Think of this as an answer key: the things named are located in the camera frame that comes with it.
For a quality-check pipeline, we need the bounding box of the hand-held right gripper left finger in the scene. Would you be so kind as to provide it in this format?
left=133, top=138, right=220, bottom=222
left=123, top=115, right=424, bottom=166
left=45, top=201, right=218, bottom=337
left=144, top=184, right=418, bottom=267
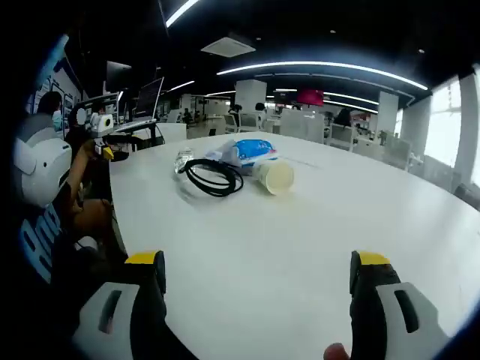
left=73, top=250, right=168, bottom=360

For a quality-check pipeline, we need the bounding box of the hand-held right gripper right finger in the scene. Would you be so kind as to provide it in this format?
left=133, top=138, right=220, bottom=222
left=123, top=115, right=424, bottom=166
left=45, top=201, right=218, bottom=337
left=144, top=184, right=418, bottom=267
left=348, top=250, right=451, bottom=360

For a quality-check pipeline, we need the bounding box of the clear water bottle item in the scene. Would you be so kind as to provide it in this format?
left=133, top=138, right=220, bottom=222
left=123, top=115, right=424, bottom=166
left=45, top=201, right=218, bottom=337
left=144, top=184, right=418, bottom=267
left=172, top=148, right=197, bottom=176

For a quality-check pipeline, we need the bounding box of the black cable item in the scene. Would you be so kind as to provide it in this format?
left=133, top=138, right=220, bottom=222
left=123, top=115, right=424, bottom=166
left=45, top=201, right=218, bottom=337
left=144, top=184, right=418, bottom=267
left=183, top=158, right=245, bottom=198

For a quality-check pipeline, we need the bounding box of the blue tissue packet item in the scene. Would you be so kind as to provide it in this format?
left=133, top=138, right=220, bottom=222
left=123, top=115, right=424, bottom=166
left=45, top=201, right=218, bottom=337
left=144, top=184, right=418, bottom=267
left=231, top=138, right=281, bottom=166

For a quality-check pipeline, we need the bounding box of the white paper cup item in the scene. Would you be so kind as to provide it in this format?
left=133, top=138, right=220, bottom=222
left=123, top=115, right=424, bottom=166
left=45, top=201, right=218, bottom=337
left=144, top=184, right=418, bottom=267
left=251, top=159, right=296, bottom=197

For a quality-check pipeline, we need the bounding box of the white tabletop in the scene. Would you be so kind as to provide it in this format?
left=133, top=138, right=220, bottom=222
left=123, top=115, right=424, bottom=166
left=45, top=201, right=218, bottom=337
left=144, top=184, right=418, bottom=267
left=107, top=130, right=479, bottom=360

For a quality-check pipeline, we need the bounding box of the person's right hand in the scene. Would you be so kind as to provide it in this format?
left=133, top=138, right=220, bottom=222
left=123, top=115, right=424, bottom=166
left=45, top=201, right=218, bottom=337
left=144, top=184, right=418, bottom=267
left=324, top=343, right=353, bottom=360

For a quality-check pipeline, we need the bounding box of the dark computer monitor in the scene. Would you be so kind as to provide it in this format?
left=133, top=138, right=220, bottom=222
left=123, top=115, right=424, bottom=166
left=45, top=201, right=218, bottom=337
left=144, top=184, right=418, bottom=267
left=105, top=61, right=133, bottom=95

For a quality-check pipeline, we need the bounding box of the open laptop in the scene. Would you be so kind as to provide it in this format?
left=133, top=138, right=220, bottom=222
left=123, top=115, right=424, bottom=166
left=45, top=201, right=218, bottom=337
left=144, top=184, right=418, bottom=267
left=114, top=76, right=166, bottom=133

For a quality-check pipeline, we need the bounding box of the white seat chair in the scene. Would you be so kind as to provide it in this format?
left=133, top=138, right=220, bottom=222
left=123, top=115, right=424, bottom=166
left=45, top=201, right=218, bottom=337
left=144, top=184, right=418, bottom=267
left=73, top=235, right=99, bottom=251

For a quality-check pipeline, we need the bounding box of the person in dark clothes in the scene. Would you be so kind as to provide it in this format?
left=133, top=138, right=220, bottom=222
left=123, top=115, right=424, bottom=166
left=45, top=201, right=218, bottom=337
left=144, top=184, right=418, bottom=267
left=14, top=202, right=128, bottom=338

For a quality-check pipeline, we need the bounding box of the ceiling air vent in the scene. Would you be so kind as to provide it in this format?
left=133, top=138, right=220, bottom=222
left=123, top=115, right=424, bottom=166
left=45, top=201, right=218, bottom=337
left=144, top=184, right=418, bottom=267
left=200, top=32, right=257, bottom=58

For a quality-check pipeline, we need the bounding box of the bright window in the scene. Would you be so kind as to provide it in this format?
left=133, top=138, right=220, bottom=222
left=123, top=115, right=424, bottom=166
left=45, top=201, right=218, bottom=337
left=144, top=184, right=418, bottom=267
left=423, top=76, right=463, bottom=168

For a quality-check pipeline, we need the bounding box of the long curved ceiling light strip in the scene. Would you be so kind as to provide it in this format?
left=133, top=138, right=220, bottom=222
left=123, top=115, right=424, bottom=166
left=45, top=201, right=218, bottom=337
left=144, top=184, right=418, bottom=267
left=216, top=61, right=429, bottom=91

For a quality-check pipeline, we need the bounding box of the blue framed wall poster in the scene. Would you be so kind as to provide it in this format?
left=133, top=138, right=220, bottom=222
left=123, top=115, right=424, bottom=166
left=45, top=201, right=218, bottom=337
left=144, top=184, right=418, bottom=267
left=28, top=35, right=82, bottom=117

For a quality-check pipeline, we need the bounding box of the red wall screen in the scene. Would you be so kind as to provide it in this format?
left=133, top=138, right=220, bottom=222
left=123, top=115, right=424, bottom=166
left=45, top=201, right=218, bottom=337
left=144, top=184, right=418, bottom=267
left=298, top=88, right=325, bottom=106

